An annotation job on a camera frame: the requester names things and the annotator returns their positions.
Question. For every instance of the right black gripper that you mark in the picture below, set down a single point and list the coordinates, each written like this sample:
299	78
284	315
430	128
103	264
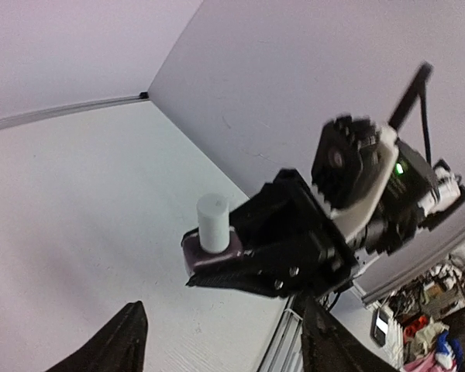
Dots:
296	246

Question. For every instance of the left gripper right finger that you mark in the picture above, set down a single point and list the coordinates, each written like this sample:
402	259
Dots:
327	346

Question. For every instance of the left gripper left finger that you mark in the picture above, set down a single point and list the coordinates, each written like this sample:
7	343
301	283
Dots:
119	345

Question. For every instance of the nail polish bottle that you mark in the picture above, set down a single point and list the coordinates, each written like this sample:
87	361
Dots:
197	259

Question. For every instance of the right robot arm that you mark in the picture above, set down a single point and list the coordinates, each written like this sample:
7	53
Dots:
417	196

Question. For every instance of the colourful clothes pile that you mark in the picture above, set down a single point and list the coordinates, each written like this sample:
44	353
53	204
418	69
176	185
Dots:
421	325

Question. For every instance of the aluminium front rail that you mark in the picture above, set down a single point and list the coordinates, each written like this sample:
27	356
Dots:
284	349

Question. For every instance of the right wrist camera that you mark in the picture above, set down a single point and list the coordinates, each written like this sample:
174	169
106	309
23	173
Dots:
353	163

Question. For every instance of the rear table edge rail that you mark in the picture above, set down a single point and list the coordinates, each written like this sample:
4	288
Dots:
29	117

